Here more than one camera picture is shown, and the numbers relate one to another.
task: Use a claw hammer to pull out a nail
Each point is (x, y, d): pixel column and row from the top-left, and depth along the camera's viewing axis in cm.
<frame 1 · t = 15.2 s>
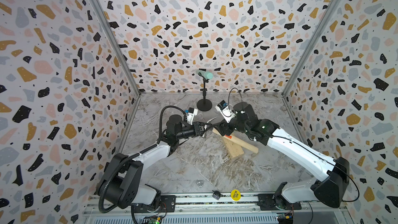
left hand: (214, 127, 77), fingers closed
right hand: (221, 120, 75), fingers open
wooden handle claw hammer: (232, 138, 81), point 16 cm above the table
wooden block with nails: (233, 149, 91), point 3 cm above the table
microphone on black stand: (204, 104, 115), point 2 cm above the table

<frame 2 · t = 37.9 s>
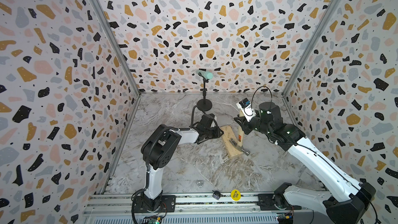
left hand: (226, 132, 94), fingers closed
right hand: (239, 116, 72), fingers closed
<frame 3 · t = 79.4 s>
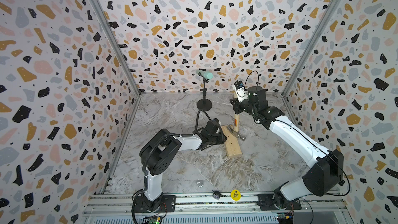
left hand: (230, 138, 91), fingers closed
right hand: (235, 98, 80), fingers closed
wooden handle claw hammer: (235, 131, 92), point 9 cm above the table
the other named things where they were.

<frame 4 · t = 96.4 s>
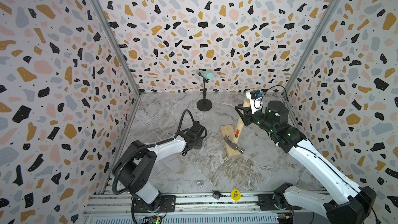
left hand: (200, 140, 91), fingers open
right hand: (239, 106, 69), fingers closed
wooden handle claw hammer: (234, 143, 83), point 13 cm above the table
the other named things where they were.

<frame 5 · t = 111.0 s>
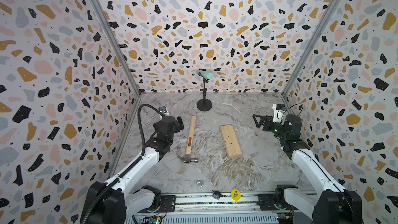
left hand: (175, 118, 83), fingers open
right hand: (263, 116, 81), fingers open
wooden handle claw hammer: (188, 157, 89), point 2 cm above the table
the other named things where they were.

